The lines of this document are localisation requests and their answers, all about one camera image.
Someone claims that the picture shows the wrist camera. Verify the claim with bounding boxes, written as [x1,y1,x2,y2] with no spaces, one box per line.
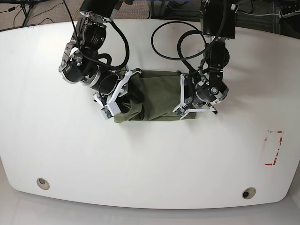
[175,107,188,120]
[100,105,121,120]

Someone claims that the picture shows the black tripod stand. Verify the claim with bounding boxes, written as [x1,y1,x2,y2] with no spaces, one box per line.
[0,0,47,30]

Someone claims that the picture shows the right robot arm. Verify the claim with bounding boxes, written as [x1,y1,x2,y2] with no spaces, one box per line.
[59,0,144,119]

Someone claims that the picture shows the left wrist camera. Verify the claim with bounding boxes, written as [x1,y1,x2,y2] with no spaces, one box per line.
[175,107,188,120]

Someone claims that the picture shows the right table cable grommet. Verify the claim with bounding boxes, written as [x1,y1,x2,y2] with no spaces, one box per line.
[242,187,256,200]

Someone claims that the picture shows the red tape rectangle marking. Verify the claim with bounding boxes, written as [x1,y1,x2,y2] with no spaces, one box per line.
[262,130,284,166]

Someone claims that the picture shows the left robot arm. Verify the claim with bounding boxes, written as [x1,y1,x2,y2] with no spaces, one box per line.
[154,0,238,120]

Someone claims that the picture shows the white power strip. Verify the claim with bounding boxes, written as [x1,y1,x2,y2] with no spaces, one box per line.
[279,4,300,18]

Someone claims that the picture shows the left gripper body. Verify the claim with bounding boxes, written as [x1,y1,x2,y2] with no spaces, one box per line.
[172,73,218,115]

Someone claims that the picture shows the table cable grommet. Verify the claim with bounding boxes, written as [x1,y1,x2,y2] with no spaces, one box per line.
[37,178,50,190]
[242,187,256,200]

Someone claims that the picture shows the left table cable grommet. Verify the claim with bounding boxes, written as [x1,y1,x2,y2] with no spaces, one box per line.
[37,178,50,190]

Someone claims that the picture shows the olive green t-shirt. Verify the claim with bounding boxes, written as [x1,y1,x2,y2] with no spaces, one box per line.
[113,69,197,124]

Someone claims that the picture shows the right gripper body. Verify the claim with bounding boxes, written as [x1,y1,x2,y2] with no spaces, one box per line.
[93,68,142,109]

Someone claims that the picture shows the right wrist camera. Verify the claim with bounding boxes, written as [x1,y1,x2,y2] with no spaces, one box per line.
[100,105,121,120]

